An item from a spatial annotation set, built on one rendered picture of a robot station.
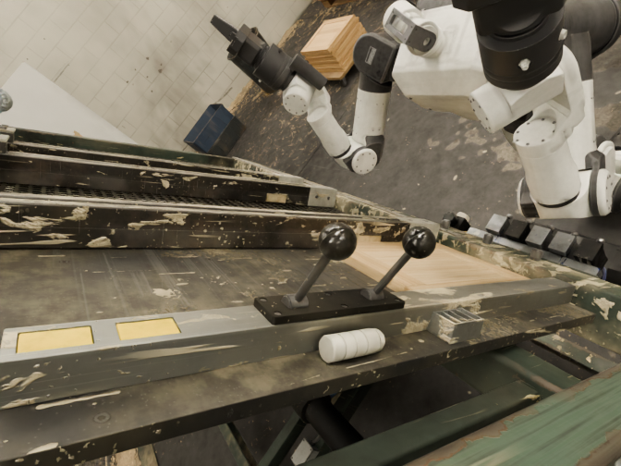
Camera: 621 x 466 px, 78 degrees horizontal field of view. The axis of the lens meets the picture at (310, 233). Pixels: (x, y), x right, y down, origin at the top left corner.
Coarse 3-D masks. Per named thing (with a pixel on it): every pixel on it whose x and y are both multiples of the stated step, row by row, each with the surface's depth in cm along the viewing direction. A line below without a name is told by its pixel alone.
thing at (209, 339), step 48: (432, 288) 61; (480, 288) 66; (528, 288) 72; (96, 336) 32; (192, 336) 35; (240, 336) 38; (288, 336) 41; (384, 336) 50; (0, 384) 28; (48, 384) 29; (96, 384) 31
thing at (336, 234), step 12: (324, 228) 37; (336, 228) 36; (348, 228) 36; (324, 240) 36; (336, 240) 36; (348, 240) 36; (324, 252) 37; (336, 252) 36; (348, 252) 36; (324, 264) 39; (312, 276) 40; (300, 288) 42; (288, 300) 42; (300, 300) 43
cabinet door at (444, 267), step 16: (352, 256) 79; (368, 256) 81; (384, 256) 85; (400, 256) 88; (432, 256) 94; (448, 256) 97; (464, 256) 99; (368, 272) 74; (384, 272) 73; (400, 272) 74; (416, 272) 78; (432, 272) 80; (448, 272) 82; (464, 272) 85; (480, 272) 87; (496, 272) 89; (512, 272) 92; (400, 288) 68; (416, 288) 66
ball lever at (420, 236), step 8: (408, 232) 44; (416, 232) 43; (424, 232) 43; (408, 240) 43; (416, 240) 43; (424, 240) 42; (432, 240) 43; (408, 248) 43; (416, 248) 43; (424, 248) 43; (432, 248) 43; (408, 256) 45; (416, 256) 43; (424, 256) 43; (400, 264) 46; (392, 272) 47; (384, 280) 48; (368, 288) 50; (376, 288) 49; (368, 296) 49; (376, 296) 49
